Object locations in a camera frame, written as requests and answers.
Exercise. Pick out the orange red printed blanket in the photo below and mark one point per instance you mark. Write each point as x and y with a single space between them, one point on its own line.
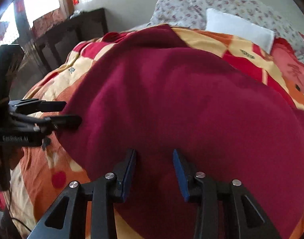
42 174

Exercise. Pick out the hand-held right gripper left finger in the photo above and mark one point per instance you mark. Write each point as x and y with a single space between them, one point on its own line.
128 176

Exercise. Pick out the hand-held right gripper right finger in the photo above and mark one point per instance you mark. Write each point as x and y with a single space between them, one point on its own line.
180 176

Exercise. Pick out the maroon fleece garment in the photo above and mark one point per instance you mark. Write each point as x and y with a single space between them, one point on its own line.
179 104

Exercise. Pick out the dark wooden table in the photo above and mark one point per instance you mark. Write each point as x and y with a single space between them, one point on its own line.
92 22

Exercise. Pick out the red embroidered pillow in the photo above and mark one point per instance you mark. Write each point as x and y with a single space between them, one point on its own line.
291 64

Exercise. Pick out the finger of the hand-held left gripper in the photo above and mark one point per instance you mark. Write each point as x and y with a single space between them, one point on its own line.
67 122
49 106

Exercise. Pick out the white pillow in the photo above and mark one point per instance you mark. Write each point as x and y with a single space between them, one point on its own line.
236 27

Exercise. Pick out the red gift boxes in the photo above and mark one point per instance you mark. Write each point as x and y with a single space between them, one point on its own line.
47 21

